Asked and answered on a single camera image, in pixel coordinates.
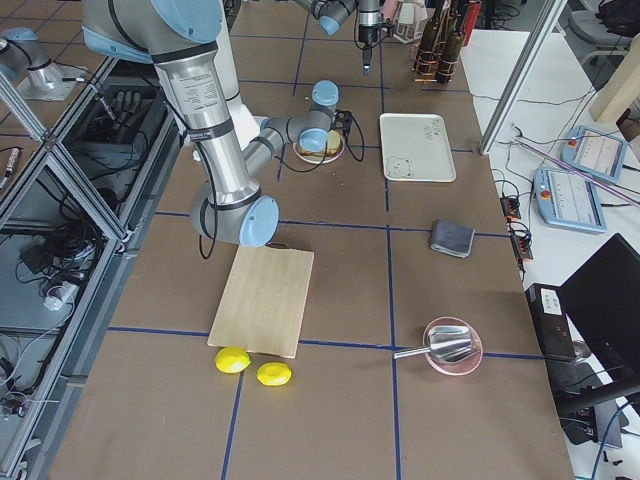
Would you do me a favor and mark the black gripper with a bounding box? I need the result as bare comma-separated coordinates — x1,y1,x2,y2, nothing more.
357,24,380,75
332,110,354,134

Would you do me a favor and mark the metal scoop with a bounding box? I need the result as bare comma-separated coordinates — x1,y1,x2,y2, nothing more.
393,325,478,364

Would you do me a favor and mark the copper wire bottle rack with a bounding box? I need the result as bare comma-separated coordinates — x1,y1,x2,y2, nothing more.
413,43,458,84

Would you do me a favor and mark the white round plate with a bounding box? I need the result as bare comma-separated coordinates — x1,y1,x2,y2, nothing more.
293,136,345,164

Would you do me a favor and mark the wooden cutting board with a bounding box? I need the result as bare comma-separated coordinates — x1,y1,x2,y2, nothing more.
207,246,314,359

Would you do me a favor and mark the grey folded cloth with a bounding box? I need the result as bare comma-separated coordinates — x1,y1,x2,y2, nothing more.
429,219,476,258

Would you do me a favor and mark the bread slice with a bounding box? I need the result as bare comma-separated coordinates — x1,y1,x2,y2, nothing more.
297,130,342,157

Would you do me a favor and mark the aluminium frame post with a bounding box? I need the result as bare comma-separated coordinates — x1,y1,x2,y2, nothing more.
479,0,567,155

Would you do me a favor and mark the cream bear serving tray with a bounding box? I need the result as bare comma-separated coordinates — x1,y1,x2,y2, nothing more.
379,113,456,183

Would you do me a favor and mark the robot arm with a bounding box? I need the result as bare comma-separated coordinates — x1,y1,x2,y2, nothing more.
295,0,383,76
82,1,339,247

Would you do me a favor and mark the yellow lemon half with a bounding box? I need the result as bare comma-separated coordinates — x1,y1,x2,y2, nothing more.
256,362,293,387
214,347,251,374

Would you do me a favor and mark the black monitor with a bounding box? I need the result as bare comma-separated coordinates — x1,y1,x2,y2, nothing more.
559,233,639,379

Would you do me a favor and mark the blue teach pendant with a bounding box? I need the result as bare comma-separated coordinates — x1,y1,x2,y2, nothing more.
561,125,628,184
533,167,607,234

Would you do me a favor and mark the pink bowl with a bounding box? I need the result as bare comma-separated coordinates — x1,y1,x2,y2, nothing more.
422,317,484,376

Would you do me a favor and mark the dark green wine bottle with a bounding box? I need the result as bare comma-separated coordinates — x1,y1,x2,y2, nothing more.
435,1,481,84

